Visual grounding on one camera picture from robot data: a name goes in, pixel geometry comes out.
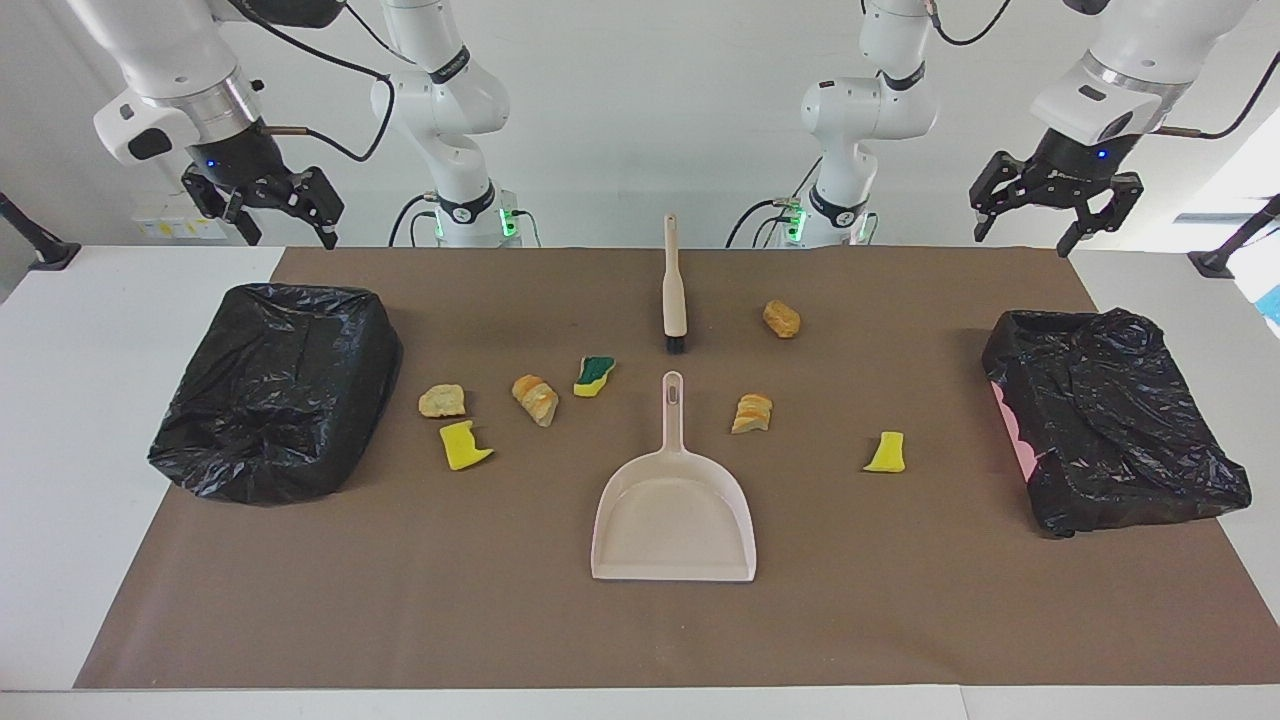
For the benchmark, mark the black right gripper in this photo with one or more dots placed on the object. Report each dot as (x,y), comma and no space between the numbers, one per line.
(250,160)

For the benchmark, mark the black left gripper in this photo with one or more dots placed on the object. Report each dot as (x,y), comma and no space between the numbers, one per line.
(1080,165)

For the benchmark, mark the pale bread chunk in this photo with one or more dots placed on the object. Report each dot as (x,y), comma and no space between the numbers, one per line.
(441,401)

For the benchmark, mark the notched yellow sponge piece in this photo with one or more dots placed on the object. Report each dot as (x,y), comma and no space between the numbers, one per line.
(460,448)

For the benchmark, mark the brown round bread roll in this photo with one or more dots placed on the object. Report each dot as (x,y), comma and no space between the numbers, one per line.
(781,320)

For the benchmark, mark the yellow and green sponge piece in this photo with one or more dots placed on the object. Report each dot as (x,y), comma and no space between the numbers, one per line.
(594,378)
(886,455)

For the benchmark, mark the sliced crusty bread piece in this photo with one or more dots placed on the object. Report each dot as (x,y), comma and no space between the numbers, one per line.
(752,414)
(537,400)

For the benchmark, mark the beige hand brush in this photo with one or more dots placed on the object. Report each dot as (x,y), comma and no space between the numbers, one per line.
(676,300)

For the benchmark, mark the beige plastic dustpan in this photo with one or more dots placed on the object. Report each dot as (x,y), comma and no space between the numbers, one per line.
(672,520)

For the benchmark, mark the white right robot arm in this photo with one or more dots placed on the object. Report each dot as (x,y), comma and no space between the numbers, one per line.
(440,100)

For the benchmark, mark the black plastic trash bag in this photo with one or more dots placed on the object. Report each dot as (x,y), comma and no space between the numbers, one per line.
(1110,420)
(260,400)

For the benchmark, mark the pink plastic bin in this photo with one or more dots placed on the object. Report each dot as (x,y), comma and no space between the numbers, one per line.
(1010,430)

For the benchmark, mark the white boxes with yellow labels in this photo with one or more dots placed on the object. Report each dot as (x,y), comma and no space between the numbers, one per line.
(170,228)

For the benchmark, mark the light blue box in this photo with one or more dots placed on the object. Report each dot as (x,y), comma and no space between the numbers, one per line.
(1273,305)

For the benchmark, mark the brown paper table mat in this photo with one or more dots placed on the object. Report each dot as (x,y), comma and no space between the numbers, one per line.
(640,640)

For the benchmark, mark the black camera stand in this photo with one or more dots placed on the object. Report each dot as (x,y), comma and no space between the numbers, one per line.
(50,255)
(1215,263)

